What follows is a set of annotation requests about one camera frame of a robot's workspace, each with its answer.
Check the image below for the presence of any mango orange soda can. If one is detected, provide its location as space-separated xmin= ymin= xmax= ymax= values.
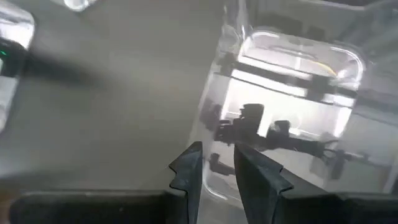
xmin=63 ymin=0 xmax=98 ymax=12

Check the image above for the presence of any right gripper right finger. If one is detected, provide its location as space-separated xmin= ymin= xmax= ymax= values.
xmin=234 ymin=142 xmax=294 ymax=224

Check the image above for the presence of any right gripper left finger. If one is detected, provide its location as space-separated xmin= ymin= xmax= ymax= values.
xmin=169 ymin=141 xmax=203 ymax=224

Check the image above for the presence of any white blue Celsius can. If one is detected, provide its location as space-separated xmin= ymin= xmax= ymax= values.
xmin=0 ymin=40 xmax=26 ymax=131

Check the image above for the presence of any clear plastic bin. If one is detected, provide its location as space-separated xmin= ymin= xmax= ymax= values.
xmin=189 ymin=0 xmax=398 ymax=206

